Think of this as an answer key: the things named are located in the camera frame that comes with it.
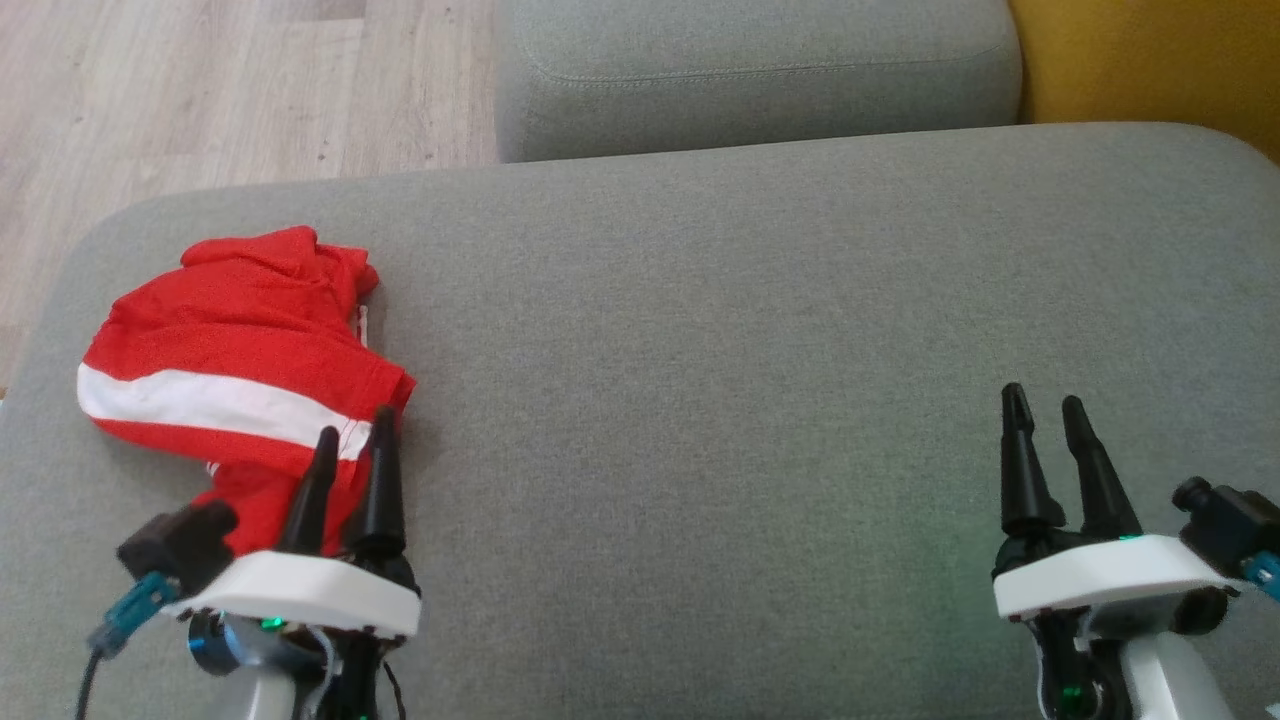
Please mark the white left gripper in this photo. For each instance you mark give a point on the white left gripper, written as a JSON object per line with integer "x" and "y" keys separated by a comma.
{"x": 300, "y": 595}

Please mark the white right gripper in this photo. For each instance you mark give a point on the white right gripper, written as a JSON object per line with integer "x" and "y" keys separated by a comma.
{"x": 1100, "y": 575}

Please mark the red shorts with white stripe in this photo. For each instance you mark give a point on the red shorts with white stripe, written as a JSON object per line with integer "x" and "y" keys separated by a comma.
{"x": 230, "y": 330}

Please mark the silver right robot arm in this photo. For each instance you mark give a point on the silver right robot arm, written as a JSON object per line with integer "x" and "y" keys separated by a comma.
{"x": 1170, "y": 690}

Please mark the grey sofa seat cushion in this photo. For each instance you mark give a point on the grey sofa seat cushion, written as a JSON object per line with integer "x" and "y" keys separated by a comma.
{"x": 700, "y": 400}

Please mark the yellow cushion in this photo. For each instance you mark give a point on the yellow cushion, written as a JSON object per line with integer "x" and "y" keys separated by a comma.
{"x": 1150, "y": 60}

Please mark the grey sofa back cushion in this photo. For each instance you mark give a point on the grey sofa back cushion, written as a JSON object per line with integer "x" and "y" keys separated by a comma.
{"x": 750, "y": 70}

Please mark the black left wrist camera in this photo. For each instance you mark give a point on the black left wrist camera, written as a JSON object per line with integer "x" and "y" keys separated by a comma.
{"x": 180, "y": 545}

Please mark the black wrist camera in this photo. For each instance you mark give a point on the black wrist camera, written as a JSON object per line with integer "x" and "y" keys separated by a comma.
{"x": 1235, "y": 525}
{"x": 180, "y": 545}

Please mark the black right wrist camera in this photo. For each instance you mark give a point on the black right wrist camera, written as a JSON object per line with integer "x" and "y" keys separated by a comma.
{"x": 1235, "y": 525}

